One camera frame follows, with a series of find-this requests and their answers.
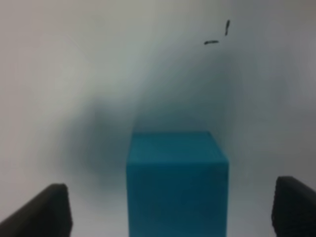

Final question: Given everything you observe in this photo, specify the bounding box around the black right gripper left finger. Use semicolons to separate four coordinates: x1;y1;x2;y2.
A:
0;184;73;237

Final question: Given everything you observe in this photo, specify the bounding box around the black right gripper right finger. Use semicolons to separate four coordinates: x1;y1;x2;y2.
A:
271;176;316;237

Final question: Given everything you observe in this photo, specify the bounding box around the blue cube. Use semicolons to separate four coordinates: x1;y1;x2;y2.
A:
126;131;229;237

